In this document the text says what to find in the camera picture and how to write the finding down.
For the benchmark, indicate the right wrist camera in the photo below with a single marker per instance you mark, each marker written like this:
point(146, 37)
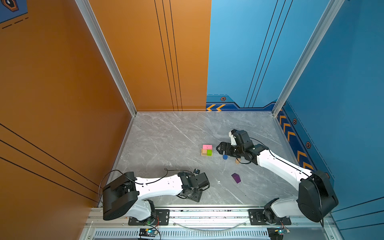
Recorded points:
point(239, 138)

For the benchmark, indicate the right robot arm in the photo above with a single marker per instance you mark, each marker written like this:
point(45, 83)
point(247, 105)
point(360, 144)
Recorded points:
point(316, 196)

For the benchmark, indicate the aluminium corner post left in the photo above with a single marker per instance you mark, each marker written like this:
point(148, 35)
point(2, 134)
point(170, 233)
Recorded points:
point(101, 42)

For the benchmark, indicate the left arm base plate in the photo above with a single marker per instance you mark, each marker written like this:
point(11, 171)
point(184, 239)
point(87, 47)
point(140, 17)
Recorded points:
point(161, 218)

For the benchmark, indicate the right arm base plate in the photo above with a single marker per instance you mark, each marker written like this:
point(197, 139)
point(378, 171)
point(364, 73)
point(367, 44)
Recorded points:
point(257, 217)

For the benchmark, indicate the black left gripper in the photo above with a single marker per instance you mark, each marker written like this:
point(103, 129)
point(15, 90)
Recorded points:
point(198, 197)

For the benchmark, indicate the purple house-shaped block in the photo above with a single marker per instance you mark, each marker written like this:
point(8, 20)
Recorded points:
point(236, 178)

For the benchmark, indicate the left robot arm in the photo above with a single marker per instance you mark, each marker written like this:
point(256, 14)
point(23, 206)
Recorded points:
point(130, 196)

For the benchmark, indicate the aluminium corner post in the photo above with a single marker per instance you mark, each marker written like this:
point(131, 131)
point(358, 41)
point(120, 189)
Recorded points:
point(101, 42)
point(318, 34)

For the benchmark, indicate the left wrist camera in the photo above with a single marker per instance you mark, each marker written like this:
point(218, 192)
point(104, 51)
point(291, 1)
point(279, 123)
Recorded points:
point(202, 180)

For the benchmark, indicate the right green circuit board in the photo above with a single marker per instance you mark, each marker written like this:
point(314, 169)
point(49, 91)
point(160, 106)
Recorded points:
point(277, 234)

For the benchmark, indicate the aluminium corner post right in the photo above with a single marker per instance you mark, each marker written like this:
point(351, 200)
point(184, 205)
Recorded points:
point(318, 34)

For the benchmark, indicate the green circuit board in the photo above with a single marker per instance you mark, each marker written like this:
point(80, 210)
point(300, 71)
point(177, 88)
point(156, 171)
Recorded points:
point(277, 234)
point(148, 234)

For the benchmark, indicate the aluminium front rail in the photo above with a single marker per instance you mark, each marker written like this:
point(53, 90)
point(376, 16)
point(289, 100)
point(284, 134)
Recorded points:
point(207, 223)

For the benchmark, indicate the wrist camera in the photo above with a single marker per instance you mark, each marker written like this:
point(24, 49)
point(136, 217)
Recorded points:
point(239, 138)
point(202, 180)

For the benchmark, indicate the left green circuit board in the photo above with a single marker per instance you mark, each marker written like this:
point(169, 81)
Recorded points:
point(148, 234)

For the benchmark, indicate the pink block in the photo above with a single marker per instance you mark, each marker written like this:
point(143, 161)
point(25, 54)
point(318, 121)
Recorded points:
point(207, 147)

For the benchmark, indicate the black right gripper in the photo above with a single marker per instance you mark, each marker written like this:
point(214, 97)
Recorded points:
point(227, 147)

